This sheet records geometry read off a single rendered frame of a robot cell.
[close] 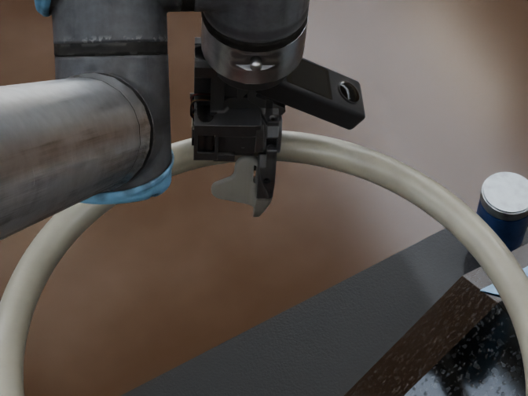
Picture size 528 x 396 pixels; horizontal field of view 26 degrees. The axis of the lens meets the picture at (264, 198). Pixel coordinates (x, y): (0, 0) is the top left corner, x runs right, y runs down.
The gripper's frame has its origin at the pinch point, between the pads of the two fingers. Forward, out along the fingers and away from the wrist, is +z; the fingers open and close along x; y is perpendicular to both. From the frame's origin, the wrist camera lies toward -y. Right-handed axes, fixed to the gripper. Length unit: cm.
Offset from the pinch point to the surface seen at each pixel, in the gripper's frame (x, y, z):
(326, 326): -32, -18, 88
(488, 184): -55, -48, 74
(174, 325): -34, 10, 91
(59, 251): 13.0, 19.1, -7.5
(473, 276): 5.2, -23.0, 9.3
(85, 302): -40, 27, 92
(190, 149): 1.8, 7.4, -8.0
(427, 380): 17.3, -16.7, 9.8
